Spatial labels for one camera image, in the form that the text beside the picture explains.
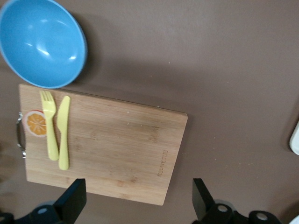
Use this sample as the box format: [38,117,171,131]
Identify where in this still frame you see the yellow plastic fork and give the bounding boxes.
[39,90,59,161]

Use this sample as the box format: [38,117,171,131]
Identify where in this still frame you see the cream tray with bear print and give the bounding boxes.
[289,121,299,156]

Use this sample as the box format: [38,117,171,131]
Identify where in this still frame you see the yellow plastic knife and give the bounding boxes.
[57,95,71,171]

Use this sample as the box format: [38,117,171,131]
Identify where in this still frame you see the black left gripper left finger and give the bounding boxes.
[0,178,87,224]

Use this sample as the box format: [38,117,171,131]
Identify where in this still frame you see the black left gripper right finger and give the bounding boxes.
[191,178,281,224]

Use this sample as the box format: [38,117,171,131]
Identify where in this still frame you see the blue bowl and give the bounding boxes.
[0,0,88,89]

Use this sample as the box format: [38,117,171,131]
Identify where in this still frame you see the orange slice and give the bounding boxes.
[22,109,48,138]

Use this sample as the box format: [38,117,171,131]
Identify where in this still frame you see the wooden cutting board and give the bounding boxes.
[15,84,189,206]

